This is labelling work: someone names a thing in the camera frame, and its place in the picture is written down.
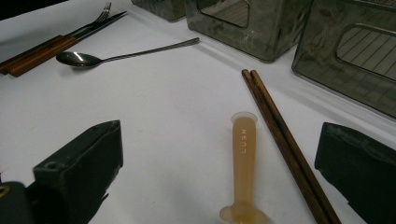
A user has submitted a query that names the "dark metal spoon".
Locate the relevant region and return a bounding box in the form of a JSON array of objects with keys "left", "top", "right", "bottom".
[{"left": 55, "top": 36, "right": 201, "bottom": 69}]

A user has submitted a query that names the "smoky transparent plastic container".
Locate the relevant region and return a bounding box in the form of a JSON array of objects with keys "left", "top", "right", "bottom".
[
  {"left": 185, "top": 0, "right": 314, "bottom": 63},
  {"left": 130, "top": 0, "right": 188, "bottom": 22},
  {"left": 291, "top": 0, "right": 396, "bottom": 119}
]

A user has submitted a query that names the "brown wooden chopstick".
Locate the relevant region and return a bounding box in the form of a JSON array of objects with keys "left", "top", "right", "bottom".
[
  {"left": 249, "top": 69, "right": 344, "bottom": 224},
  {"left": 241, "top": 68, "right": 332, "bottom": 224}
]

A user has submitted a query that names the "fork with wooden handle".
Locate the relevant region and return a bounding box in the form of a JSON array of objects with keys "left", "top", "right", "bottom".
[{"left": 0, "top": 2, "right": 112, "bottom": 75}]

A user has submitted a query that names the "translucent amber spoon handle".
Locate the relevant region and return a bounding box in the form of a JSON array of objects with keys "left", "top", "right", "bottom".
[{"left": 219, "top": 111, "right": 269, "bottom": 224}]

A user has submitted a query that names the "knife with wooden handle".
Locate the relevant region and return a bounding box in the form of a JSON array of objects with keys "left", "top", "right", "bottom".
[{"left": 8, "top": 10, "right": 128, "bottom": 78}]

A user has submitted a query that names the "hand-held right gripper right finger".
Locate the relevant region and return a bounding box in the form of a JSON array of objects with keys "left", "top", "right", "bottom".
[{"left": 314, "top": 121, "right": 396, "bottom": 224}]

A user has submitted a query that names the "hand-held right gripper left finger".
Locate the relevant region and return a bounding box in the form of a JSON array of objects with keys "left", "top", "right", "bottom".
[{"left": 26, "top": 119, "right": 124, "bottom": 224}]

